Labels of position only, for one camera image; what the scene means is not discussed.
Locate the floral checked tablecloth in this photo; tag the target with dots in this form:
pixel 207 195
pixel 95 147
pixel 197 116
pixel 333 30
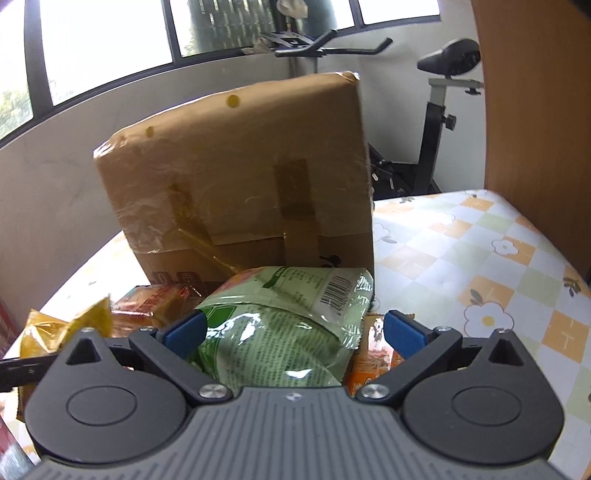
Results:
pixel 461 258

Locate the brown wooden board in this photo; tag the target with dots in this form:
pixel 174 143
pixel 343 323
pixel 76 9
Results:
pixel 531 115

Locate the black-framed window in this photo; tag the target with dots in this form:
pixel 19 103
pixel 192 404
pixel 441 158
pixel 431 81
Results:
pixel 106 46

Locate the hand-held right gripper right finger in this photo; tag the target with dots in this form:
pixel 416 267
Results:
pixel 406 334

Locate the orange snack packet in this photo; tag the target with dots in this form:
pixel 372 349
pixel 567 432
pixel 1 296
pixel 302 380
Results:
pixel 369 362

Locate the red box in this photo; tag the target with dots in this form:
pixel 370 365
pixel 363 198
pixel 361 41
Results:
pixel 4 434

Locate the yellow snack packet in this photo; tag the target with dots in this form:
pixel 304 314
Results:
pixel 46 332

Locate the green snack bag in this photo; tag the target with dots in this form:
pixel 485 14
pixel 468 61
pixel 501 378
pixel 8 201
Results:
pixel 277 332

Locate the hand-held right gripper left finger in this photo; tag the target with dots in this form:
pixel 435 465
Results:
pixel 184 333

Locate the black exercise bike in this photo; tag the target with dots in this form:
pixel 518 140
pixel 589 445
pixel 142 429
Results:
pixel 434 129

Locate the orange-red snack packet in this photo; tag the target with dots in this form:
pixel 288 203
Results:
pixel 147 300

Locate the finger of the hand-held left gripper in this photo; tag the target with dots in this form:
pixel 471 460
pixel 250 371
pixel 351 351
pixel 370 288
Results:
pixel 23 370

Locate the taped cardboard box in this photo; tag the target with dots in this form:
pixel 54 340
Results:
pixel 231 184

